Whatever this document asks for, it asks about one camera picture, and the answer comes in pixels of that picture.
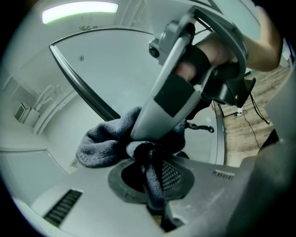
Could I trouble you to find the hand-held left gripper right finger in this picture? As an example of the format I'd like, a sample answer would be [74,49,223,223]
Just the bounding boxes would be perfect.
[161,148,291,237]

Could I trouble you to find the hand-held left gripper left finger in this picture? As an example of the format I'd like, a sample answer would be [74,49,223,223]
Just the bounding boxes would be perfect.
[13,159,167,237]

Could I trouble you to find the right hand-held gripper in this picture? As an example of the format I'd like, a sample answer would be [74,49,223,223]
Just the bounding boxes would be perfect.
[148,6,257,108]

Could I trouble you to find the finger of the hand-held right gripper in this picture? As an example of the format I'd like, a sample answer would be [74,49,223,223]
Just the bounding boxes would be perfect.
[130,39,202,141]

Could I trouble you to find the blue-grey cloth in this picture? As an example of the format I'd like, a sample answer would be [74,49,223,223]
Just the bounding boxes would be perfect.
[75,106,188,210]

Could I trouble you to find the large whiteboard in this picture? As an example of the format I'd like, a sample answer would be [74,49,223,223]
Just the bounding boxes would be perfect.
[49,26,227,166]

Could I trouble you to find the person's right forearm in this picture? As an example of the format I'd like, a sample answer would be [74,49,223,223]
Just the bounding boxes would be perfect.
[242,6,283,73]

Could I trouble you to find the person's right hand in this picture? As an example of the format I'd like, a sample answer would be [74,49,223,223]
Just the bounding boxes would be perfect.
[174,34,238,82]

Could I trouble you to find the ceiling light panel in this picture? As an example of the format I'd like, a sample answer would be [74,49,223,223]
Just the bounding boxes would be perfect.
[41,1,119,25]

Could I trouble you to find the white ceiling pipe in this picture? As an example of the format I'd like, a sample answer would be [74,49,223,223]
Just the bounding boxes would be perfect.
[32,83,70,134]

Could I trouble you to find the black twisted cord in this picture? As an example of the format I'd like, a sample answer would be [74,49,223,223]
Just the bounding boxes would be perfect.
[186,122,215,134]

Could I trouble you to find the thin black floor cable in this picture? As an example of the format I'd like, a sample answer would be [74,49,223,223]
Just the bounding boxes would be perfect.
[241,113,263,149]

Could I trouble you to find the right hand-held gripper black cable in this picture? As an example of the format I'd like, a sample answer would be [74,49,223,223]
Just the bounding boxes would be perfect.
[249,91,271,125]

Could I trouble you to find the white wall-mounted box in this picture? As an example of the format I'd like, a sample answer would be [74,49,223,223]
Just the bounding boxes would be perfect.
[13,102,32,123]

